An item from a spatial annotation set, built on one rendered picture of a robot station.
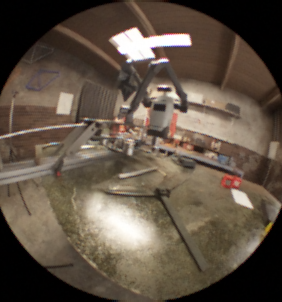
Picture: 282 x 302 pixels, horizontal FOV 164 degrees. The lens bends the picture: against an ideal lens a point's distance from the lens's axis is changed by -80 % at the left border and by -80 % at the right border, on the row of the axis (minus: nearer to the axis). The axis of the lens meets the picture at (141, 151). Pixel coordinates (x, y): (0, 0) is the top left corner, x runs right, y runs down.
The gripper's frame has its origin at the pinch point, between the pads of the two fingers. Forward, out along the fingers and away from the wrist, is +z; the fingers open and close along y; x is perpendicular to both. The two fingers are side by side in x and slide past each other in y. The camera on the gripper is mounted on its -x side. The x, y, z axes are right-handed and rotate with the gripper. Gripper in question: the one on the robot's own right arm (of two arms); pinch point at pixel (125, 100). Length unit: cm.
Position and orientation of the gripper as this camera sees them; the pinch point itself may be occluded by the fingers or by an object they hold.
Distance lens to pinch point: 57.4
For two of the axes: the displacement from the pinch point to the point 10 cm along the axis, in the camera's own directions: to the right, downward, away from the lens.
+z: -1.9, 9.5, 2.4
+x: 5.0, -1.2, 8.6
